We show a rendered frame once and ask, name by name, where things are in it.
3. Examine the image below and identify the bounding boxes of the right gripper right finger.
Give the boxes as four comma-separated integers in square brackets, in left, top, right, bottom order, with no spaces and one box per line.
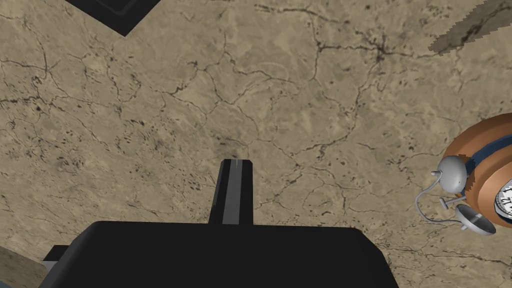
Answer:
[234,159,255,225]

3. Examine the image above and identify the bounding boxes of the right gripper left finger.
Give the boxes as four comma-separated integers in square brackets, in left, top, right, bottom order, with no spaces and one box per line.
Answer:
[207,159,238,225]

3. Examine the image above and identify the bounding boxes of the black flat square object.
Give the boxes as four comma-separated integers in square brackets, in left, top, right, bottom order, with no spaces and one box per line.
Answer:
[63,0,162,38]

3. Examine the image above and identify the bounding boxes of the orange alarm clock grey bells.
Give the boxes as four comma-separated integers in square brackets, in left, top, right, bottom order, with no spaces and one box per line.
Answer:
[415,113,512,237]

